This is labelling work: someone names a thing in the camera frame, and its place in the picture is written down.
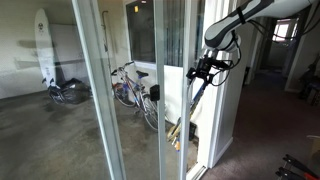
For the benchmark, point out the black door latch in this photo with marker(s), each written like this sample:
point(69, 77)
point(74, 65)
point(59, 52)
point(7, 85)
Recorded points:
point(154, 93)

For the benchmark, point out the red bicycle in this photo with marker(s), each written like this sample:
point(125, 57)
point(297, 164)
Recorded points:
point(128, 88)

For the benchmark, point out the dark furniture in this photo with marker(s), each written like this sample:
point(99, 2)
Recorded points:
point(311, 90)

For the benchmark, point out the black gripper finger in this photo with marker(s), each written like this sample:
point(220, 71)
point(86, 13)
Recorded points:
point(207, 80)
point(191, 73)

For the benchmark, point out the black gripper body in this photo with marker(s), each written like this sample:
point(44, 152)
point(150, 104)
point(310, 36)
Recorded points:
point(206, 66)

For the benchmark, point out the dark window white frame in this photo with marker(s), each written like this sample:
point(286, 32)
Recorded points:
point(140, 33)

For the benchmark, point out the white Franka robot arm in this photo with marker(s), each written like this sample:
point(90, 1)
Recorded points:
point(226, 30)

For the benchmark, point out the thin grey wall pipe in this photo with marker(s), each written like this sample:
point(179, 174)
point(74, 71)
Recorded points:
point(107, 46)

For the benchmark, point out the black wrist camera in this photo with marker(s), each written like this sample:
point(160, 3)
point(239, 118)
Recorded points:
point(221, 64)

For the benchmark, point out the black dustpan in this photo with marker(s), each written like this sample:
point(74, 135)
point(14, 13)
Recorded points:
point(192, 130)

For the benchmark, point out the white framed screen door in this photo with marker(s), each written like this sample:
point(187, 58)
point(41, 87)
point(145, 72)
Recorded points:
point(160, 50)

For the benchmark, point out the white framed sliding glass door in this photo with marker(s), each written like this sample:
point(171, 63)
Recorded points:
point(187, 40)

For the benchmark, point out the bright hallway window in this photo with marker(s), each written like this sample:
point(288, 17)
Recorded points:
point(283, 30)

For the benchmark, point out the black orange bar clamp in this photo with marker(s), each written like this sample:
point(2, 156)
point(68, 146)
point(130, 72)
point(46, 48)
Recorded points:
point(290, 173)
point(300, 163)

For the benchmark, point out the white surfboard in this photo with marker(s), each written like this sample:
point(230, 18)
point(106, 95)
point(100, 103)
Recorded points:
point(45, 50)

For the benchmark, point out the black bag pile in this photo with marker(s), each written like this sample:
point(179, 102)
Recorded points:
point(75, 91)

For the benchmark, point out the fixed glass door panel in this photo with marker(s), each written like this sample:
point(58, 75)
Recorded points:
point(101, 100)

